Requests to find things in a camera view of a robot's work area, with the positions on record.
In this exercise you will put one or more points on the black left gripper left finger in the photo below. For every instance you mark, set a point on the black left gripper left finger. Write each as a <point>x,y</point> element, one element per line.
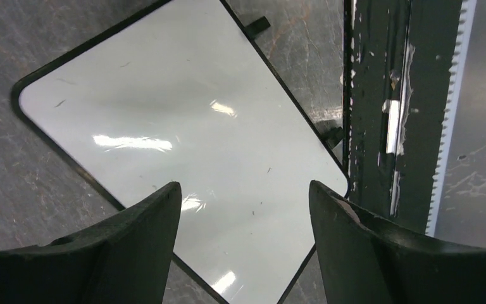
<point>122,259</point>

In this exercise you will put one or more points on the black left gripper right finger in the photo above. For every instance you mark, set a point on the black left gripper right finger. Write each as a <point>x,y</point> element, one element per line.
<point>365,258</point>

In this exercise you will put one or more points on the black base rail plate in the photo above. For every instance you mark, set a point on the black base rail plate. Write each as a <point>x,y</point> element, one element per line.
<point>396,60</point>

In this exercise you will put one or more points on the small white whiteboard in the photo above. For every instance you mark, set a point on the small white whiteboard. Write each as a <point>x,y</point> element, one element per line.
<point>180,92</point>

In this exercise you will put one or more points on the toothed light blue strip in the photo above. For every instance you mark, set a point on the toothed light blue strip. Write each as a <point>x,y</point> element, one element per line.
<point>456,70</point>

